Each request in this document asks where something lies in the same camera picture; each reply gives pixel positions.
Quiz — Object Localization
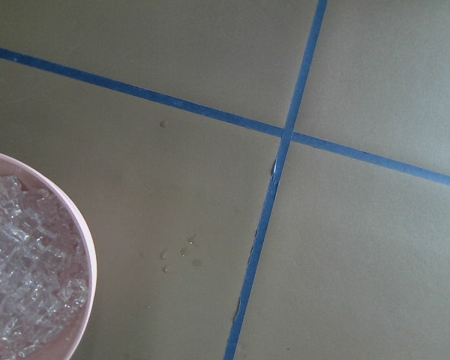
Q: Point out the ice cubes pile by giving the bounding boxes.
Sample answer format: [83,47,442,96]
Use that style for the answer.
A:
[0,175,88,359]

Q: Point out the pink bowl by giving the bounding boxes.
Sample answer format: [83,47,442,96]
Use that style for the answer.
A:
[0,153,98,360]

